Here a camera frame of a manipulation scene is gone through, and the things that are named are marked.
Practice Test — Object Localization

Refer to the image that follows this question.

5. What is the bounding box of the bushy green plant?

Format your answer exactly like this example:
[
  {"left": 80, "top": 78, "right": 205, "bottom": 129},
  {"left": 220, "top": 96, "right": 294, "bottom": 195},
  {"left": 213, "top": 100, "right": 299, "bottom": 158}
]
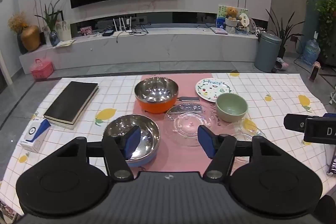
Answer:
[{"left": 314, "top": 0, "right": 336, "bottom": 56}]

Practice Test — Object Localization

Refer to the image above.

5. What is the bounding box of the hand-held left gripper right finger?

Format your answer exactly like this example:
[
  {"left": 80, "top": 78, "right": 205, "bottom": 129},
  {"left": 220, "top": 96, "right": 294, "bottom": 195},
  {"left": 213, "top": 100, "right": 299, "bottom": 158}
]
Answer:
[{"left": 197, "top": 125, "right": 284, "bottom": 180}]

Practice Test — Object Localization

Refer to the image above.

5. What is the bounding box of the clear glass plate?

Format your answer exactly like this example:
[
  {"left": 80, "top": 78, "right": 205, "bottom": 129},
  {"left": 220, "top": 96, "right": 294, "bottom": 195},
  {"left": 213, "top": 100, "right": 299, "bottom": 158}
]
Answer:
[
  {"left": 226, "top": 119, "right": 267, "bottom": 164},
  {"left": 164, "top": 102, "right": 218, "bottom": 147}
]

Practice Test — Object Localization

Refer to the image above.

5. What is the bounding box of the stack of papers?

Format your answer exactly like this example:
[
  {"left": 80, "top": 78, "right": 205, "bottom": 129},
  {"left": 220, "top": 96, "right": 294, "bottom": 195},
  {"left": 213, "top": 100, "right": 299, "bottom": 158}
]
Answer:
[{"left": 55, "top": 40, "right": 76, "bottom": 48}]

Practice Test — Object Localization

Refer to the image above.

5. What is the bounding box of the green plant in blue vase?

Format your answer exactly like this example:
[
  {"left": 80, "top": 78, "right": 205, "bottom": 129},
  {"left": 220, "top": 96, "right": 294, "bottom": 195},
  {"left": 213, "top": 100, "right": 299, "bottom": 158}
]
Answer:
[{"left": 34, "top": 0, "right": 65, "bottom": 46}]

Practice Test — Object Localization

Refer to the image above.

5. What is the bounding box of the grey trash bin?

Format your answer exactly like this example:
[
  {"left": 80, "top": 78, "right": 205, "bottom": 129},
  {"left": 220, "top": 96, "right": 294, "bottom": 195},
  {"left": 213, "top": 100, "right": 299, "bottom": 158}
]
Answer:
[{"left": 254, "top": 32, "right": 282, "bottom": 73}]

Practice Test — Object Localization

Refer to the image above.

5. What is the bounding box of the small pink floor device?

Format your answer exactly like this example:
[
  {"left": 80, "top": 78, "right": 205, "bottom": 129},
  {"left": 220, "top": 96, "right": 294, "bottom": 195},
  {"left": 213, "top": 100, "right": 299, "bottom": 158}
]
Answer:
[{"left": 309, "top": 61, "right": 321, "bottom": 83}]

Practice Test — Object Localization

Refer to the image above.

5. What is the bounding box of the white router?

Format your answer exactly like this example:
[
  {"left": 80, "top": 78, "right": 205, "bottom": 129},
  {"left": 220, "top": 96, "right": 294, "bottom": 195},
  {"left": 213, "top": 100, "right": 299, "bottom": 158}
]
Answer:
[{"left": 113, "top": 18, "right": 133, "bottom": 35}]

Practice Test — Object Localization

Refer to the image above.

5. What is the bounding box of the green painted card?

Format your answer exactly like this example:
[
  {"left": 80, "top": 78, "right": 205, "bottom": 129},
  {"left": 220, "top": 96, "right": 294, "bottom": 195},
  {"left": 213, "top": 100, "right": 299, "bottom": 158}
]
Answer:
[{"left": 217, "top": 5, "right": 248, "bottom": 29}]

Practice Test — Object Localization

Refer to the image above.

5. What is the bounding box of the white and blue box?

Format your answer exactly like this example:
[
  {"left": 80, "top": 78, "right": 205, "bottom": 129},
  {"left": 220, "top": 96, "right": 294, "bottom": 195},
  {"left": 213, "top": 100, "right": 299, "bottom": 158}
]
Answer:
[{"left": 20, "top": 119, "right": 51, "bottom": 153}]

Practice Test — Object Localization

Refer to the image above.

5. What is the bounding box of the white printed vase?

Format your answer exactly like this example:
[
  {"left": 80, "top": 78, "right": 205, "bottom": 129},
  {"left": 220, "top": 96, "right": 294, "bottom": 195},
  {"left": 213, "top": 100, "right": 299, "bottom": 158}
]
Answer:
[{"left": 56, "top": 20, "right": 71, "bottom": 41}]

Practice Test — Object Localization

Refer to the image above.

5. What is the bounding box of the white marble console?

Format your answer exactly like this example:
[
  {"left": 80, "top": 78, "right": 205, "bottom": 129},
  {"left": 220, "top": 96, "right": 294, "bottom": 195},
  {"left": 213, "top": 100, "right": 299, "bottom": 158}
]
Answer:
[{"left": 19, "top": 27, "right": 259, "bottom": 75}]

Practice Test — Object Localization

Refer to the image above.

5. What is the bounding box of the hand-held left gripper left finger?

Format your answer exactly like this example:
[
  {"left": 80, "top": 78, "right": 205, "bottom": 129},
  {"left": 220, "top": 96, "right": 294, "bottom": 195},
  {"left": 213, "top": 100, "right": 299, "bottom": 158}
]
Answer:
[{"left": 54, "top": 125, "right": 142, "bottom": 180}]

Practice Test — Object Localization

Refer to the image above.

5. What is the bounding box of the pair of slippers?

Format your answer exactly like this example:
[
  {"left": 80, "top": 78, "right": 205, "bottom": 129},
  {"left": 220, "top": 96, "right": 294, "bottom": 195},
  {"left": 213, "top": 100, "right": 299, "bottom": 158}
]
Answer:
[{"left": 273, "top": 57, "right": 289, "bottom": 71}]

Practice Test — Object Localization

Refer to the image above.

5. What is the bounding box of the teddy bear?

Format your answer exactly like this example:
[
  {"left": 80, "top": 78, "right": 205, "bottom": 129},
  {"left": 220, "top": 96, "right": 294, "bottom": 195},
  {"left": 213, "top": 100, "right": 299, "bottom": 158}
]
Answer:
[{"left": 225, "top": 7, "right": 240, "bottom": 34}]

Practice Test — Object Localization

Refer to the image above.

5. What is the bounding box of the round hand fan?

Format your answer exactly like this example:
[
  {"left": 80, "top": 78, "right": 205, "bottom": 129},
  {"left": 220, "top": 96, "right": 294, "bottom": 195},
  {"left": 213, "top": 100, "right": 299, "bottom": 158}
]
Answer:
[{"left": 238, "top": 13, "right": 250, "bottom": 31}]

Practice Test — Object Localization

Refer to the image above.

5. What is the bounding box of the green ceramic bowl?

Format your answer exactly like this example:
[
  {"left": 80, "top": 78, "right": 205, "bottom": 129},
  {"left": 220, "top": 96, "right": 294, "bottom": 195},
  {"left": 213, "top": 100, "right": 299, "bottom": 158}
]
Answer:
[{"left": 216, "top": 93, "right": 248, "bottom": 123}]

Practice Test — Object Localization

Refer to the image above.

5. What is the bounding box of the blue steel bowl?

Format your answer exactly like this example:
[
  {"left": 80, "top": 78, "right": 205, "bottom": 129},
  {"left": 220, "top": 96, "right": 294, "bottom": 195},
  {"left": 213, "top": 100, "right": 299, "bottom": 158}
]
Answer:
[{"left": 103, "top": 114, "right": 160, "bottom": 167}]

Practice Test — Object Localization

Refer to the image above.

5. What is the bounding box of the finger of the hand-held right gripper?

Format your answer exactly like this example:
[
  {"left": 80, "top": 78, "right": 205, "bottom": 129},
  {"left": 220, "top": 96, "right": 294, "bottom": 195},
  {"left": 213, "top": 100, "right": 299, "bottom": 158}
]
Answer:
[{"left": 283, "top": 113, "right": 313, "bottom": 133}]

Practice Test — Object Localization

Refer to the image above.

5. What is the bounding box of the long-leaf potted plant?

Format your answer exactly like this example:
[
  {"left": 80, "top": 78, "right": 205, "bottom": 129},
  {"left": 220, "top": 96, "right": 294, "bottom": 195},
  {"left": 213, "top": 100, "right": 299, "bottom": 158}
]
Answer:
[{"left": 265, "top": 7, "right": 305, "bottom": 59}]

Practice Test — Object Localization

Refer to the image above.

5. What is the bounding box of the blue water jug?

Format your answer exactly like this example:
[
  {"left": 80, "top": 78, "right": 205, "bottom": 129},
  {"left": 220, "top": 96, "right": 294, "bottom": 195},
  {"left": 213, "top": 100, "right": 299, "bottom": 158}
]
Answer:
[{"left": 301, "top": 39, "right": 321, "bottom": 67}]

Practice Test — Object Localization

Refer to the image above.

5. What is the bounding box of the white fruit-print plate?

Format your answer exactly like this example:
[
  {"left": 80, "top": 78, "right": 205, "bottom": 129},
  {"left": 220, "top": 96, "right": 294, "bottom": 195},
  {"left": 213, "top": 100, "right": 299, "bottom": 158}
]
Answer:
[{"left": 195, "top": 78, "right": 235, "bottom": 103}]

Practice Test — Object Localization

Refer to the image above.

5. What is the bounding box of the orange steel bowl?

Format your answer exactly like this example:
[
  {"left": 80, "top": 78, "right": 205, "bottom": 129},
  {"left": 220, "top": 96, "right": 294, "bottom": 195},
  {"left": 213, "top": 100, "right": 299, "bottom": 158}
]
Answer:
[{"left": 134, "top": 77, "right": 179, "bottom": 114}]

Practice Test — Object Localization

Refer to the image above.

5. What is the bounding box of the black notebook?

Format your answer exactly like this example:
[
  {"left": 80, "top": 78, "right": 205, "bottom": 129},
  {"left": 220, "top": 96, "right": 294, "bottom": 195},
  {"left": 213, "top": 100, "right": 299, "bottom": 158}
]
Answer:
[{"left": 43, "top": 80, "right": 99, "bottom": 130}]

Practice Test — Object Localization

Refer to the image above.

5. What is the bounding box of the pink storage box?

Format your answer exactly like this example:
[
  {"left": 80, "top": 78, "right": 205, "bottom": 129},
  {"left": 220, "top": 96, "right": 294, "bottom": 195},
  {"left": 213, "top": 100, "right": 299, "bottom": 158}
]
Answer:
[{"left": 29, "top": 59, "right": 53, "bottom": 80}]

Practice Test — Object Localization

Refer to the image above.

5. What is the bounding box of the pink placemat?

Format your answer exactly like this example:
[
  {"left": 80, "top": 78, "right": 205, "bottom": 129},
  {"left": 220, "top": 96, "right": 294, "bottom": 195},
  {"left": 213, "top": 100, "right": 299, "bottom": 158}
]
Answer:
[{"left": 131, "top": 73, "right": 218, "bottom": 172}]

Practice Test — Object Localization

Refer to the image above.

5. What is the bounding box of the gold vase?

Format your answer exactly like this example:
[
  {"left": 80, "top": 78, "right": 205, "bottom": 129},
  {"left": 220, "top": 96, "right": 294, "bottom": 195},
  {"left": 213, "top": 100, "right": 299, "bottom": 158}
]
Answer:
[{"left": 21, "top": 25, "right": 41, "bottom": 52}]

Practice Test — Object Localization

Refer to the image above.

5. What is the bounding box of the dried flower bunch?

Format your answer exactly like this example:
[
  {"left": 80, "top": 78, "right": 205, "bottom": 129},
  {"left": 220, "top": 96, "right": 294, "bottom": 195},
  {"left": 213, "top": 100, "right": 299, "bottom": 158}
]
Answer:
[{"left": 8, "top": 12, "right": 28, "bottom": 33}]

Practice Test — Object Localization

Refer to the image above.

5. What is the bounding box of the pink tablet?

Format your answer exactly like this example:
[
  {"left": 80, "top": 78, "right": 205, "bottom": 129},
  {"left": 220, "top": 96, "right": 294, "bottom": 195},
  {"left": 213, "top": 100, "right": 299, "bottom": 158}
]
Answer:
[{"left": 209, "top": 27, "right": 228, "bottom": 35}]

